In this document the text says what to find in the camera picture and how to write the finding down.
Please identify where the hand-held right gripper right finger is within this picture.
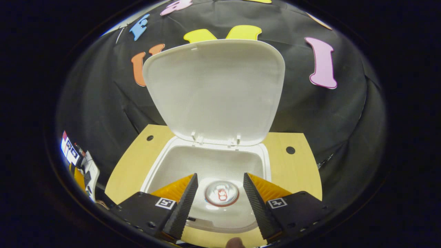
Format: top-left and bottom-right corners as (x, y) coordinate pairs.
(243, 173), (328, 241)

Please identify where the wooden desktop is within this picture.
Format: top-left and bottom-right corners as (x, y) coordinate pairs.
(104, 124), (323, 248)

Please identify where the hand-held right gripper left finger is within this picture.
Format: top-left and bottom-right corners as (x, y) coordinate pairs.
(110, 173), (199, 241)

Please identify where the white cluttered workbench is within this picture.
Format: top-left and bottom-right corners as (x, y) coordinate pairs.
(60, 130), (101, 203)

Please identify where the white desktop garbage bin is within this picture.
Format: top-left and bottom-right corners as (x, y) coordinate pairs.
(141, 39), (286, 233)

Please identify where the printed white card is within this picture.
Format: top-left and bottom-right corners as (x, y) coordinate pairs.
(61, 131), (81, 166)

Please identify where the red pop can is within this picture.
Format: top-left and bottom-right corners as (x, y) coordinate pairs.
(205, 180), (239, 207)

